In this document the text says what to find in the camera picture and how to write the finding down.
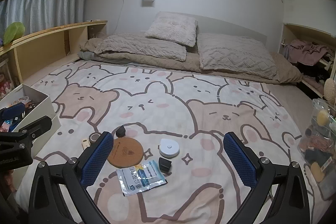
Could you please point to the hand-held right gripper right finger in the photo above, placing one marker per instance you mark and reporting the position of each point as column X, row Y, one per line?
column 239, row 161

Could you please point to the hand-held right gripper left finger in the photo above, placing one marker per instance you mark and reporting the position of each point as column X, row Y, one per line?
column 97, row 158

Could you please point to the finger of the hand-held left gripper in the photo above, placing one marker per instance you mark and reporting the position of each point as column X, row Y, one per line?
column 11, row 110
column 35, row 124

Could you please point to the small white rectangular block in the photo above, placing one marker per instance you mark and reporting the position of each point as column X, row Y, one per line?
column 85, row 143

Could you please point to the white storage box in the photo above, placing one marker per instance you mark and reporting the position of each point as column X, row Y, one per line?
column 44, row 106

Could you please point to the brown tape roll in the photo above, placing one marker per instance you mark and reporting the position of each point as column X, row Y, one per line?
column 94, row 137

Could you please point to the small black cube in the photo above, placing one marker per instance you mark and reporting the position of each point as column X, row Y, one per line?
column 121, row 131

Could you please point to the blue white sachet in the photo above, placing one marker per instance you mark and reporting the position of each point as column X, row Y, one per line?
column 141, row 176

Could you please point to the black charger adapter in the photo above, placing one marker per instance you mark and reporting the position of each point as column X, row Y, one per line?
column 164, row 165

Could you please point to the white tape measure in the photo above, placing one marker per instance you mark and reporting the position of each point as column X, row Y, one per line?
column 169, row 148

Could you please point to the jumble of small sundries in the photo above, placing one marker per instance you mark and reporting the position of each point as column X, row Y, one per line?
column 29, row 104

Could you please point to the round cork coaster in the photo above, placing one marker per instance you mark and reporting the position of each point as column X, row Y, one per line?
column 126, row 151

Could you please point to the red doll display case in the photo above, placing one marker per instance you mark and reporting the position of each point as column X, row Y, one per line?
column 5, row 79

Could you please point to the wooden shelf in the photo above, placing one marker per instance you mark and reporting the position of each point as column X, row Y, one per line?
column 42, row 45

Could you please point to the green plush toy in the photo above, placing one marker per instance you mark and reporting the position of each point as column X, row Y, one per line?
column 14, row 33

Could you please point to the animal printed blanket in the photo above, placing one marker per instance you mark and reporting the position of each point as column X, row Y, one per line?
column 162, row 113

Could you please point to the clear bag of sundries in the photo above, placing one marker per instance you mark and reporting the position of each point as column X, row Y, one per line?
column 319, row 140

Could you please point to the zigzag quilted beige pillow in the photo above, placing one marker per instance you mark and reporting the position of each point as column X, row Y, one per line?
column 233, row 56

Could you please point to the blue grey curtain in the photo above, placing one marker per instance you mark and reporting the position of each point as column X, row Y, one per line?
column 44, row 8

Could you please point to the beige duvet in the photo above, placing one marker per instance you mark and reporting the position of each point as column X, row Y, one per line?
column 189, row 62

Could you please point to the beige fluffy ball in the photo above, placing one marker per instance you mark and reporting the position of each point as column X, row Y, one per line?
column 330, row 88

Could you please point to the dark clothes pile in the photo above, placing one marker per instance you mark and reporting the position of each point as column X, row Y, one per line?
column 315, row 71

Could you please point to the long quilted beige pillow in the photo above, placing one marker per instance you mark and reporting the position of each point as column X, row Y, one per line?
column 141, row 47

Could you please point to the pink clothes pile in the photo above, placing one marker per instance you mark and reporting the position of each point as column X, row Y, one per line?
column 307, row 52

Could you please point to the fluffy cream pillow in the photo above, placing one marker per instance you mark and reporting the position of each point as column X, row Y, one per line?
column 170, row 28

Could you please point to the white side cabinet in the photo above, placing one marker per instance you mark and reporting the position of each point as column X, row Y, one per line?
column 309, row 11

